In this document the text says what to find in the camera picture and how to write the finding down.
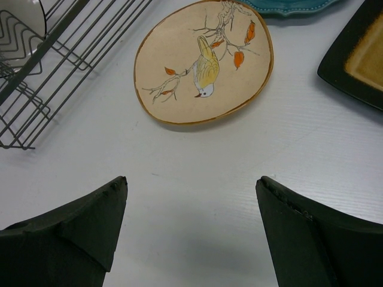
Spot black square amber plate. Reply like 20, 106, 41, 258
317, 1, 382, 111

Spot tan bird plate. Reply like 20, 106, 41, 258
133, 1, 274, 125

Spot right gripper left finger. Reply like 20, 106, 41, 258
1, 176, 127, 286

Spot beige tree pattern plate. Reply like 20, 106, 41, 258
1, 0, 47, 72

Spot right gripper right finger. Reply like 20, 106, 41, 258
256, 176, 382, 286

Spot teal scalloped plate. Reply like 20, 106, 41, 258
238, 0, 340, 17

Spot black wire dish rack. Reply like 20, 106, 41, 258
1, 1, 153, 150

